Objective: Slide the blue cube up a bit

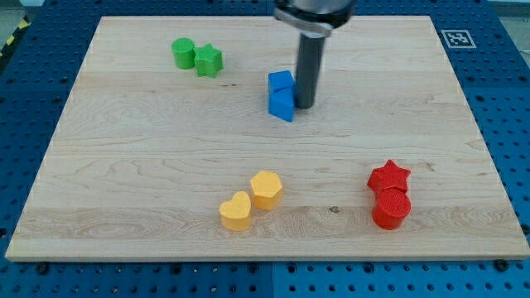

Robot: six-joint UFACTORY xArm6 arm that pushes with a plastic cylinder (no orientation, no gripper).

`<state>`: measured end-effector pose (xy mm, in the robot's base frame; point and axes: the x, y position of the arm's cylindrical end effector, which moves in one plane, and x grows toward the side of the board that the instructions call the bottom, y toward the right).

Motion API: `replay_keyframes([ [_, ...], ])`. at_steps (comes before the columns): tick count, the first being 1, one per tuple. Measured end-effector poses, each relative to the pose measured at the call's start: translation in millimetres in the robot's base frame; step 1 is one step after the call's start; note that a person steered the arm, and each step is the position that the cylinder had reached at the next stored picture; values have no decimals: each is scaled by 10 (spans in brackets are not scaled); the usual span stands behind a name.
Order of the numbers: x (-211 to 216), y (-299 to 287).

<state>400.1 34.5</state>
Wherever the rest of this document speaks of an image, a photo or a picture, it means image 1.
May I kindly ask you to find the red cylinder block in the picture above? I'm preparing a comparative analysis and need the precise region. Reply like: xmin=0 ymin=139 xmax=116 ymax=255
xmin=372 ymin=189 xmax=412 ymax=230

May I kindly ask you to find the white fiducial marker tag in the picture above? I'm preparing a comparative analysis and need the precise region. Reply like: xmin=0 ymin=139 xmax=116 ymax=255
xmin=441 ymin=29 xmax=476 ymax=49

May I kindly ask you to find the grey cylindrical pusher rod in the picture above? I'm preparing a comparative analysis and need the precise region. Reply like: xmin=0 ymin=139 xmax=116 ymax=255
xmin=295 ymin=33 xmax=325 ymax=109

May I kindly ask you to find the blue cube block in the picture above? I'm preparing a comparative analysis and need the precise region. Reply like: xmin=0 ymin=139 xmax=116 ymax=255
xmin=267 ymin=70 xmax=295 ymax=94

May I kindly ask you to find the wooden board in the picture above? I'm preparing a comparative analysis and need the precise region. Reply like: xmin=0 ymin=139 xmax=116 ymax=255
xmin=6 ymin=16 xmax=529 ymax=262

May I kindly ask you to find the green star block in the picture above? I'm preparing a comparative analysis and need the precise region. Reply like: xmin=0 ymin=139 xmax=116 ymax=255
xmin=194 ymin=44 xmax=224 ymax=78

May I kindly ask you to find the red star block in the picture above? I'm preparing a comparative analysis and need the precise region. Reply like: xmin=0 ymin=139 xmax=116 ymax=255
xmin=367 ymin=160 xmax=411 ymax=193

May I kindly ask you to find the blue triangular prism block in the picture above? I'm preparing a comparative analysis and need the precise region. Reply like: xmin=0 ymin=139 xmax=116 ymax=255
xmin=268 ymin=88 xmax=295 ymax=122

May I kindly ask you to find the green cylinder block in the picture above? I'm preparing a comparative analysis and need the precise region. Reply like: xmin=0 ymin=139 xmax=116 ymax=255
xmin=171 ymin=37 xmax=195 ymax=70

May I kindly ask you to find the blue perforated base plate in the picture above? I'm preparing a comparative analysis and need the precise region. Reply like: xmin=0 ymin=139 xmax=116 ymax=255
xmin=1 ymin=1 xmax=529 ymax=297

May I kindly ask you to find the yellow heart block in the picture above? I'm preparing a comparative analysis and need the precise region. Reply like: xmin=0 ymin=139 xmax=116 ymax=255
xmin=219 ymin=191 xmax=252 ymax=232

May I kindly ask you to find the yellow hexagon block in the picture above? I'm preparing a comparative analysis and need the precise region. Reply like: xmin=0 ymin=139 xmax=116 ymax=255
xmin=250 ymin=171 xmax=283 ymax=210

